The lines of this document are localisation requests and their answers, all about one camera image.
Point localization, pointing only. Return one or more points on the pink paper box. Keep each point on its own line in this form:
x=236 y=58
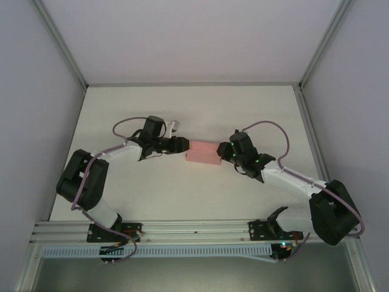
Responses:
x=202 y=153

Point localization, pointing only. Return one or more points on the aluminium frame post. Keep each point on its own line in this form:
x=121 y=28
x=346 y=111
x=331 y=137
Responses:
x=326 y=42
x=62 y=45

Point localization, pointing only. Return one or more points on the aluminium side rail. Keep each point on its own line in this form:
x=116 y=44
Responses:
x=310 y=121

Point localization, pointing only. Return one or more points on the aluminium mounting rail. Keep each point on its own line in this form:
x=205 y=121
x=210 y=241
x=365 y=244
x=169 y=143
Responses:
x=194 y=226

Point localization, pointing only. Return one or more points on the aluminium frame crossbar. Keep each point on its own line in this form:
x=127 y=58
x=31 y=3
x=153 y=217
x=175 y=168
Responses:
x=194 y=84

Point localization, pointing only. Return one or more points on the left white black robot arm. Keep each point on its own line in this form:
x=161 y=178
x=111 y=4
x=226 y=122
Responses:
x=91 y=179

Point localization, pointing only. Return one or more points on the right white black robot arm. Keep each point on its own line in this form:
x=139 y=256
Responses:
x=331 y=210

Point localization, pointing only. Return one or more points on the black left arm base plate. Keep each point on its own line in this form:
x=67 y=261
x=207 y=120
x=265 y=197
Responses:
x=135 y=228

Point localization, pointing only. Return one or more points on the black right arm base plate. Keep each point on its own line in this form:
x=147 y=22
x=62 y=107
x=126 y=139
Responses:
x=258 y=229

